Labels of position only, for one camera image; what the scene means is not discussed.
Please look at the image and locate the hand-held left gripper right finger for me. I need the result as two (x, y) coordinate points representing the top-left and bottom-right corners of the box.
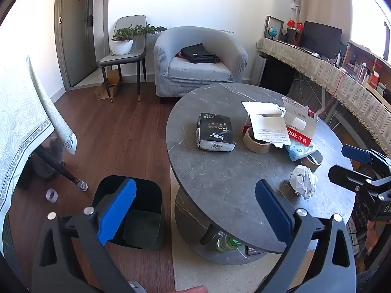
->
(255, 179), (357, 293)

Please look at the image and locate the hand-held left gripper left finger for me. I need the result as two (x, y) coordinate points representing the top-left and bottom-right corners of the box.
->
(32, 178), (138, 293)

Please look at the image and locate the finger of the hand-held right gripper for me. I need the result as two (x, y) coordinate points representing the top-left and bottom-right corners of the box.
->
(328, 165), (391, 194)
(341, 144), (391, 167)

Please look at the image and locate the dark green trash bin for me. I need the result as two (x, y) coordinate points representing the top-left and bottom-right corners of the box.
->
(92, 175), (166, 249)

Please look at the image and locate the small cardboard tape roll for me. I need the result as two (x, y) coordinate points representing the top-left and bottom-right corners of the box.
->
(301, 150), (324, 171)

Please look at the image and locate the white paper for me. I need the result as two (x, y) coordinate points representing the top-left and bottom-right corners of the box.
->
(289, 165), (318, 200)

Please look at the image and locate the blue and white plastic wrapper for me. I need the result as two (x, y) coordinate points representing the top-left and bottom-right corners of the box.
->
(284, 142), (318, 162)

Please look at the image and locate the red and white cardboard box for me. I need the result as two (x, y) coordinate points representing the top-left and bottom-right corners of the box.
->
(243, 96), (318, 147)

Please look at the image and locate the large cardboard tape roll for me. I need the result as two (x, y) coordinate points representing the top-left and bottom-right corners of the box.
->
(243, 127), (272, 153)

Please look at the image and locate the torn white paper box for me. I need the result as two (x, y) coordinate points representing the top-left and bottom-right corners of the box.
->
(241, 101), (292, 149)

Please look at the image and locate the black tissue pack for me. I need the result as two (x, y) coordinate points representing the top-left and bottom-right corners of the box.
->
(195, 113), (236, 152)

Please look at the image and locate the round grey marble table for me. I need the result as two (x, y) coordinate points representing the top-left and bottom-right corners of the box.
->
(166, 82), (367, 265)

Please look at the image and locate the green glass bottle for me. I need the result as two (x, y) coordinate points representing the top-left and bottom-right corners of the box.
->
(217, 233), (245, 252)

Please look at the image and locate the black table leg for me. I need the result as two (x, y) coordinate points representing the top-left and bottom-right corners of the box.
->
(33, 146), (89, 191)

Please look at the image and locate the grey fleece clothing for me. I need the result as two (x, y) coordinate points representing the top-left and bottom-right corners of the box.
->
(356, 269), (377, 293)

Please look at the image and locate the grey slipper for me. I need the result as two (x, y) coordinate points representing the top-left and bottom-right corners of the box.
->
(128, 280), (147, 293)

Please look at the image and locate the desk with beige lace cloth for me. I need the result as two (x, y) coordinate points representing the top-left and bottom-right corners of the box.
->
(257, 37), (391, 156)

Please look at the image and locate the beige rug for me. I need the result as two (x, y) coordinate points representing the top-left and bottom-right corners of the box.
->
(169, 171), (315, 293)

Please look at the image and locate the flat cardboard box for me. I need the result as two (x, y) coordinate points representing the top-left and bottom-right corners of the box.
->
(97, 69), (119, 100)

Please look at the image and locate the black monitor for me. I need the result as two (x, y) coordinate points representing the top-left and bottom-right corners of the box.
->
(301, 21), (343, 52)

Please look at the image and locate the dark brown box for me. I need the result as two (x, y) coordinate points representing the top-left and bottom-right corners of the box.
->
(286, 28), (303, 45)

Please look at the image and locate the pale patterned tablecloth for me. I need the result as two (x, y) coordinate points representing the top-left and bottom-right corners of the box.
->
(0, 55), (77, 217)

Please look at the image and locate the grey armchair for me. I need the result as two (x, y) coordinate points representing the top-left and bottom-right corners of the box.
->
(153, 26), (249, 104)

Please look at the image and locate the potted plant in white pot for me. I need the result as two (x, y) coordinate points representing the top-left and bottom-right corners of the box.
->
(110, 24), (167, 56)

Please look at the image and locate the grey dining chair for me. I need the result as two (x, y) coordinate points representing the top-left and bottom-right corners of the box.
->
(98, 15), (148, 104)

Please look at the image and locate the black bag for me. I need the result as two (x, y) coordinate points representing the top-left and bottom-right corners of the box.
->
(180, 43), (218, 64)

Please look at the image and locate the grey door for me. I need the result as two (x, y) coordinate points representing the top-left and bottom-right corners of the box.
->
(55, 0), (98, 87)

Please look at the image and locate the wooden picture frame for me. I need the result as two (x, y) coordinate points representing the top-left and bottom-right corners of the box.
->
(263, 15), (284, 41)

